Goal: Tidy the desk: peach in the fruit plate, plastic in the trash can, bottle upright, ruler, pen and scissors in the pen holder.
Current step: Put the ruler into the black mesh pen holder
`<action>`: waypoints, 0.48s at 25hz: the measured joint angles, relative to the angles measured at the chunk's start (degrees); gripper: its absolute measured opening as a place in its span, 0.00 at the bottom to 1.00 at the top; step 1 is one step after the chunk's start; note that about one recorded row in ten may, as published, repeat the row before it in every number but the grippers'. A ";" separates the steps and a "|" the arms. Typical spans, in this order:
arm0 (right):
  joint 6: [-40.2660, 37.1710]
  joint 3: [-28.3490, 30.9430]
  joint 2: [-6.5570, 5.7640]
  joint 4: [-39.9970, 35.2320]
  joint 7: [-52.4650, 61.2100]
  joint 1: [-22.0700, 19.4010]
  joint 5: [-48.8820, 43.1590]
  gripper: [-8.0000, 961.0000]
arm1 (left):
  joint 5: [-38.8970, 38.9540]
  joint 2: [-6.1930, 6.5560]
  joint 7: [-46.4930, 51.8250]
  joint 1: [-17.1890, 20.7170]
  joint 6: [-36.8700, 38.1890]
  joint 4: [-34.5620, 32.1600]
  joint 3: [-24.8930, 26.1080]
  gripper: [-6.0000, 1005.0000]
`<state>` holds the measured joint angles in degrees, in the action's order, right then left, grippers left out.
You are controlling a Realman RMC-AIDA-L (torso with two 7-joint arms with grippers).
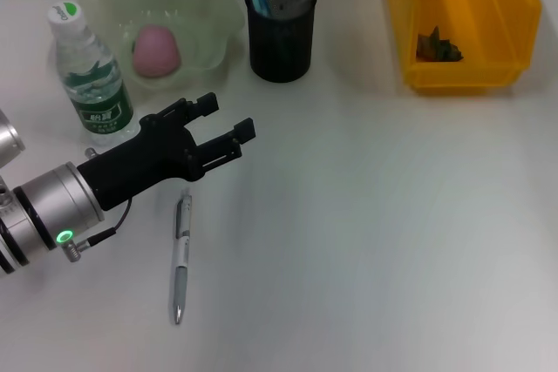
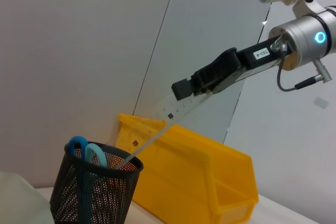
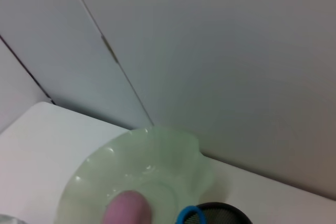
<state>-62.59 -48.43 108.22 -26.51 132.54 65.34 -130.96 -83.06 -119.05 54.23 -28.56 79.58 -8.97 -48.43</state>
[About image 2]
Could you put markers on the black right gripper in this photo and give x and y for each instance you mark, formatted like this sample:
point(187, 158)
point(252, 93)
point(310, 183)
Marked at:
point(249, 58)

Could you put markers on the transparent plastic ruler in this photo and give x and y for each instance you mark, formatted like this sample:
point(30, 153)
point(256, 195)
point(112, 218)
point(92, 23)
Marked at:
point(181, 107)

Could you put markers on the blue scissors with sheath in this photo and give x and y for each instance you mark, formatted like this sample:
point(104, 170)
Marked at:
point(101, 155)

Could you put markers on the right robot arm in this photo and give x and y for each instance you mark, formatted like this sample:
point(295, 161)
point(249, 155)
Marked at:
point(309, 37)

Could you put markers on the black mesh pen holder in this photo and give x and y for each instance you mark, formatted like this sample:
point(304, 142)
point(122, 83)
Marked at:
point(105, 195)

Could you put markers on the yellow plastic bin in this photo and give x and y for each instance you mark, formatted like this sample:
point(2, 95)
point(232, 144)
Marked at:
point(183, 169)

